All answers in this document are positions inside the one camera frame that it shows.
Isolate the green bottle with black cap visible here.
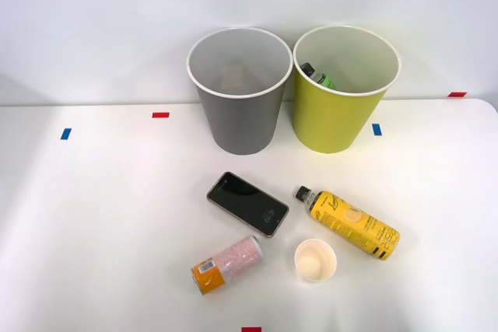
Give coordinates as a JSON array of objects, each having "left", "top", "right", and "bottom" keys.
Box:
[{"left": 299, "top": 61, "right": 337, "bottom": 91}]

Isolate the yellow bottle with black cap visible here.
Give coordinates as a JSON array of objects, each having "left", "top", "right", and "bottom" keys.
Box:
[{"left": 294, "top": 185, "right": 402, "bottom": 262}]

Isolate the grey plastic waste bin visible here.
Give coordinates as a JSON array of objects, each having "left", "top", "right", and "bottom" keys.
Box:
[{"left": 185, "top": 26, "right": 294, "bottom": 156}]

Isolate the black smartphone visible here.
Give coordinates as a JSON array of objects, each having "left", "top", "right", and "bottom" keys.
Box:
[{"left": 205, "top": 170, "right": 290, "bottom": 239}]

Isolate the yellow-green plastic waste bin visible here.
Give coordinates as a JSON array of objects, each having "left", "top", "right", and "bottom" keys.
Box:
[{"left": 293, "top": 24, "right": 402, "bottom": 155}]

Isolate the pink and orange drink can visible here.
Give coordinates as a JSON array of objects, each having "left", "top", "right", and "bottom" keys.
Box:
[{"left": 190, "top": 235, "right": 265, "bottom": 296}]

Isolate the small white paper cup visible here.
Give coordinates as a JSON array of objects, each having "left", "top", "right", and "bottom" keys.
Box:
[{"left": 293, "top": 238, "right": 338, "bottom": 283}]

